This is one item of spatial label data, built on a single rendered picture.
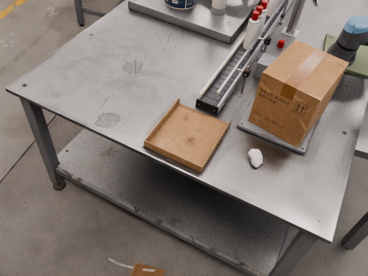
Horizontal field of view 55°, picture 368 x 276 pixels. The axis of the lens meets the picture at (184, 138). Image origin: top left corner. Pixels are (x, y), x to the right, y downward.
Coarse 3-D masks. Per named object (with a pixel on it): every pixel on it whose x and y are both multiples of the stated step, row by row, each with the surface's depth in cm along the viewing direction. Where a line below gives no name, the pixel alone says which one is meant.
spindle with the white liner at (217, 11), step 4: (212, 0) 203; (216, 0) 200; (220, 0) 199; (224, 0) 200; (212, 4) 204; (216, 4) 202; (220, 4) 201; (224, 4) 202; (212, 8) 205; (216, 8) 203; (220, 8) 203; (224, 8) 204; (212, 12) 206; (216, 12) 205; (220, 12) 205; (224, 12) 207
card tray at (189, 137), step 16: (176, 112) 157; (192, 112) 158; (160, 128) 150; (176, 128) 151; (192, 128) 152; (208, 128) 152; (224, 128) 153; (144, 144) 142; (160, 144) 145; (176, 144) 145; (192, 144) 146; (208, 144) 147; (176, 160) 139; (192, 160) 140; (208, 160) 141
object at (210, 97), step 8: (280, 8) 216; (264, 24) 203; (272, 24) 204; (264, 32) 197; (240, 48) 185; (232, 56) 180; (240, 56) 181; (248, 56) 181; (232, 64) 176; (240, 64) 177; (224, 72) 171; (216, 80) 167; (224, 80) 167; (232, 80) 168; (208, 88) 163; (216, 88) 163; (224, 88) 164; (208, 96) 159; (216, 96) 159; (216, 104) 156
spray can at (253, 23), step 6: (252, 12) 171; (258, 12) 171; (252, 18) 172; (252, 24) 173; (246, 30) 178; (252, 30) 175; (246, 36) 179; (252, 36) 178; (246, 42) 181; (246, 48) 184
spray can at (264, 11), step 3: (264, 0) 179; (261, 3) 179; (264, 3) 178; (267, 3) 178; (264, 6) 179; (264, 9) 180; (267, 9) 182; (264, 12) 180; (264, 15) 182; (264, 18) 183; (261, 21) 184; (264, 21) 186; (261, 24) 186; (261, 27) 187
